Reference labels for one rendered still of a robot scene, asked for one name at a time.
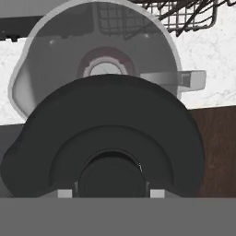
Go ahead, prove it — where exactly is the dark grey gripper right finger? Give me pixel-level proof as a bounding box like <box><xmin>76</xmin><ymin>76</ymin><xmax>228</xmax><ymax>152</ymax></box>
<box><xmin>144</xmin><ymin>181</ymin><xmax>185</xmax><ymax>199</ymax></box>

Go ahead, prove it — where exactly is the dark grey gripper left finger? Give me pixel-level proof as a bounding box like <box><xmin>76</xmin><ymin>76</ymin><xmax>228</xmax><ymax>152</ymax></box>
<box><xmin>42</xmin><ymin>181</ymin><xmax>79</xmax><ymax>199</ymax></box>

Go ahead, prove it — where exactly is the clear grey blender jar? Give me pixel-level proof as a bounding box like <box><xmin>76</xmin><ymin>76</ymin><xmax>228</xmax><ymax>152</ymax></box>
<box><xmin>7</xmin><ymin>0</ymin><xmax>207</xmax><ymax>124</ymax></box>

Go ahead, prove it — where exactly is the brown wooden cupboard front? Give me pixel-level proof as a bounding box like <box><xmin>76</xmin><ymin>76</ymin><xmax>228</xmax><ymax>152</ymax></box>
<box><xmin>186</xmin><ymin>105</ymin><xmax>236</xmax><ymax>199</ymax></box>

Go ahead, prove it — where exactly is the dark grey appliance front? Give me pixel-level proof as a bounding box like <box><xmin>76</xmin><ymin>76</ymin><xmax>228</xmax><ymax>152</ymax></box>
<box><xmin>0</xmin><ymin>123</ymin><xmax>27</xmax><ymax>199</ymax></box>

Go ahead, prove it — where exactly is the black flat appliance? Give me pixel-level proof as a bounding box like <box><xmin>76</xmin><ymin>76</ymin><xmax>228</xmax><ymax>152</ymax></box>
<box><xmin>0</xmin><ymin>16</ymin><xmax>42</xmax><ymax>43</ymax></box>

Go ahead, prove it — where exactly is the black wire dish rack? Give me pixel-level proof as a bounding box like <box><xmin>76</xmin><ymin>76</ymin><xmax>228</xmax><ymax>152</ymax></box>
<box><xmin>95</xmin><ymin>0</ymin><xmax>236</xmax><ymax>39</ymax></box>

